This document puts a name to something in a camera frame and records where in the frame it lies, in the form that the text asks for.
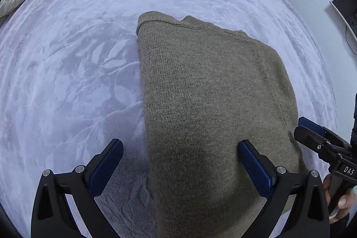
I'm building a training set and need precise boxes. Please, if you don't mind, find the lavender fleece blanket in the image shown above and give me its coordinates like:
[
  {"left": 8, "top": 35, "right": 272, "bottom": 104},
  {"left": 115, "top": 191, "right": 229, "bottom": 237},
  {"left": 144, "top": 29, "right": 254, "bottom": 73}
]
[{"left": 0, "top": 0, "right": 339, "bottom": 238}]

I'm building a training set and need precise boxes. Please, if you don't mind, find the olive knit sweater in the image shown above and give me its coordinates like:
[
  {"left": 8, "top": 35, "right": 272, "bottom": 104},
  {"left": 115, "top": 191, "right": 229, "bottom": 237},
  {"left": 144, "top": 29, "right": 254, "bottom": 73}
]
[{"left": 137, "top": 11, "right": 307, "bottom": 238}]

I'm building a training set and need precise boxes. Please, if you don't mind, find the white framed monitor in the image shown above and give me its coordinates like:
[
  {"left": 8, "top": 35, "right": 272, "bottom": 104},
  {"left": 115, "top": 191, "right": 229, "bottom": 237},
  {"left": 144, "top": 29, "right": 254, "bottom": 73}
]
[{"left": 330, "top": 0, "right": 357, "bottom": 42}]

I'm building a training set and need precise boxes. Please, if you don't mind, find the black monitor cable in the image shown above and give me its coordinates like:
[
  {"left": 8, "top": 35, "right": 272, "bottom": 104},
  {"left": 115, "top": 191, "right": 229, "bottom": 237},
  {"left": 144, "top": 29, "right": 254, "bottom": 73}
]
[{"left": 345, "top": 25, "right": 357, "bottom": 56}]

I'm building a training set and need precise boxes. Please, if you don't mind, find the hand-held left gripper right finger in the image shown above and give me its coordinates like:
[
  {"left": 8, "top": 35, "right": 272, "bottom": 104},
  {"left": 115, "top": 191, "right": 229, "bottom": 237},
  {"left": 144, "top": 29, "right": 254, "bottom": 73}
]
[{"left": 237, "top": 140, "right": 332, "bottom": 238}]

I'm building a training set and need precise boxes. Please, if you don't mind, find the person's right hand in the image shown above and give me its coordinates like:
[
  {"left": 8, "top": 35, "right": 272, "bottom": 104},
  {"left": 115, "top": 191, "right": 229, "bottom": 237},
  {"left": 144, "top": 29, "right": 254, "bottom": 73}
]
[{"left": 323, "top": 174, "right": 357, "bottom": 224}]

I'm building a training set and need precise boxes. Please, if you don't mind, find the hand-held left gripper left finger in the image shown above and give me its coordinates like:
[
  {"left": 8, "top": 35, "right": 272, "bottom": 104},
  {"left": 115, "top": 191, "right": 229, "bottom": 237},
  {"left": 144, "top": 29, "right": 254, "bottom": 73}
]
[{"left": 31, "top": 138, "right": 124, "bottom": 238}]

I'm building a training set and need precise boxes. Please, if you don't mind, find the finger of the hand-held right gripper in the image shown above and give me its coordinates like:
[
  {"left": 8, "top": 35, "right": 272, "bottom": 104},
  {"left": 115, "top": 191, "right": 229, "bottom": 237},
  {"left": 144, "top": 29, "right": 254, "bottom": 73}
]
[
  {"left": 298, "top": 116, "right": 352, "bottom": 149},
  {"left": 294, "top": 126, "right": 349, "bottom": 163}
]

